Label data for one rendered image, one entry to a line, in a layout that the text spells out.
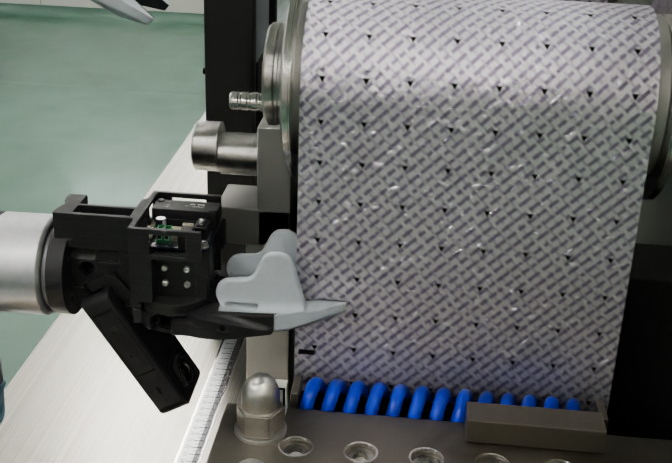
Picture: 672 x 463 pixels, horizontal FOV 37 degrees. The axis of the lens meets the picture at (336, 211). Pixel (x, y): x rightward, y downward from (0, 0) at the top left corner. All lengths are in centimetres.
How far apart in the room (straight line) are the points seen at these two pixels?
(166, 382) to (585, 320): 31
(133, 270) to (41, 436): 28
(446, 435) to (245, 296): 17
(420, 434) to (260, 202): 22
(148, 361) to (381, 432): 18
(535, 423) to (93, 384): 47
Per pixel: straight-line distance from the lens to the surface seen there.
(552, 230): 71
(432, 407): 75
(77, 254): 76
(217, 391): 100
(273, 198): 79
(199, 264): 72
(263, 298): 72
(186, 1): 653
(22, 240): 75
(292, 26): 68
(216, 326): 71
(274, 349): 86
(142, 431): 95
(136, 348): 76
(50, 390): 102
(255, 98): 74
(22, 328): 299
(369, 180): 70
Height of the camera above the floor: 145
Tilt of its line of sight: 23 degrees down
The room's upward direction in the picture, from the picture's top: 2 degrees clockwise
